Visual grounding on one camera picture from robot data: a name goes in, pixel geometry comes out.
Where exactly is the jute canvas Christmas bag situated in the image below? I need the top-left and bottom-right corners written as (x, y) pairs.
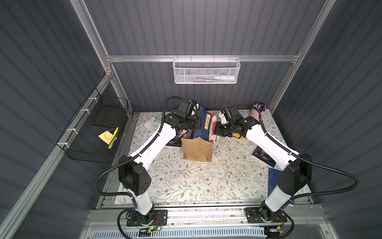
top-left (181, 110), bottom-right (221, 163)

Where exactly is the white marker in basket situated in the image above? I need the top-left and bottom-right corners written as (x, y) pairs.
top-left (214, 75), bottom-right (236, 82)

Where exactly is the white wire basket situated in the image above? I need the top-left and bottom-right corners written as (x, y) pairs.
top-left (172, 57), bottom-right (241, 85)

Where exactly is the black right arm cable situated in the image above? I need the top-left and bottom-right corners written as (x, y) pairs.
top-left (235, 104), bottom-right (360, 239)

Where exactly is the yellow sticky note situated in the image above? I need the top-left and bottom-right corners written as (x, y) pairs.
top-left (98, 129), bottom-right (117, 145)

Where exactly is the blue book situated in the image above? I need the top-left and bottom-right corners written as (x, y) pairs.
top-left (266, 167), bottom-right (297, 210)
top-left (191, 107), bottom-right (212, 141)

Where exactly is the floral table cloth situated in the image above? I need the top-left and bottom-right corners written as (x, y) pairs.
top-left (114, 109), bottom-right (313, 205)

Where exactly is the dark portrait book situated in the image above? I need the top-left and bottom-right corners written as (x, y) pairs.
top-left (252, 146), bottom-right (276, 168)
top-left (166, 135), bottom-right (182, 147)

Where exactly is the pink pen cup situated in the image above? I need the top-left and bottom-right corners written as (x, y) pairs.
top-left (250, 98), bottom-right (266, 120)

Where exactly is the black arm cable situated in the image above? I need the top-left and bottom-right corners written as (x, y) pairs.
top-left (93, 95), bottom-right (187, 239)
top-left (235, 104), bottom-right (360, 239)

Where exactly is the dark portrait book left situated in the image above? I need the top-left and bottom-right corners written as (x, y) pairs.
top-left (166, 135), bottom-right (182, 147)

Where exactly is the black wire wall basket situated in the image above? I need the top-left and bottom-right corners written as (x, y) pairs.
top-left (57, 89), bottom-right (129, 163)

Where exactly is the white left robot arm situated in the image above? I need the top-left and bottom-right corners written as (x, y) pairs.
top-left (118, 100), bottom-right (201, 225)

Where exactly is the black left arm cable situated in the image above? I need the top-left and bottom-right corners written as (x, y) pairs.
top-left (93, 95), bottom-right (187, 239)

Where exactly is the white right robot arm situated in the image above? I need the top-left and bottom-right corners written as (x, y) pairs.
top-left (214, 106), bottom-right (312, 223)

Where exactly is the dark portrait book right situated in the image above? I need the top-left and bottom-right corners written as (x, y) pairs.
top-left (252, 146), bottom-right (276, 168)

